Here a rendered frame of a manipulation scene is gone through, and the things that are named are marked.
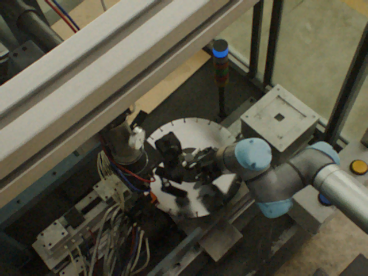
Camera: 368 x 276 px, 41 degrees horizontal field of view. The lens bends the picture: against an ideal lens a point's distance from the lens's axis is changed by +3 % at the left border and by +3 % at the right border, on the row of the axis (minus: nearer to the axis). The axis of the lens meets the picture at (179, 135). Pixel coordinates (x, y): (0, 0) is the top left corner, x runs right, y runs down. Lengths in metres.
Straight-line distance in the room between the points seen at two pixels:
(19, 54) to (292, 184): 0.66
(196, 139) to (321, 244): 1.08
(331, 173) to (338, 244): 1.29
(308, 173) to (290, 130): 0.43
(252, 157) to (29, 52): 0.53
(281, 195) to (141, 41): 0.87
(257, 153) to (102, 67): 0.82
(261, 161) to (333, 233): 1.36
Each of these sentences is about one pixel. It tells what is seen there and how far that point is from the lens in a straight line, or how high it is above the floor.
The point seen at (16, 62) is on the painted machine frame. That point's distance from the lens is 1.05.
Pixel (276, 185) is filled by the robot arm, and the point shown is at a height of 1.23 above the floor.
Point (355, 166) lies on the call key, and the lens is 1.56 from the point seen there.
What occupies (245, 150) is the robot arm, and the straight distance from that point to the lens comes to 1.11.
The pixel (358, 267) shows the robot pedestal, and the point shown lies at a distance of 1.64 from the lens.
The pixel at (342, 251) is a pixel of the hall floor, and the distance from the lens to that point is 2.43.
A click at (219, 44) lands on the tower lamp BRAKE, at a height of 1.16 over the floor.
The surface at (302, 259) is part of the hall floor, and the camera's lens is 2.39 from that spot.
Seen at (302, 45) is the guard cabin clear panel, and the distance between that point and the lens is 1.52.
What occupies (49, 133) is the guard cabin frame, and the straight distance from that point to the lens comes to 0.32.
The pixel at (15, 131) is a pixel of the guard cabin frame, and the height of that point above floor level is 2.05.
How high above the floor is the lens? 2.30
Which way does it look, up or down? 62 degrees down
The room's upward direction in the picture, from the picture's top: 12 degrees counter-clockwise
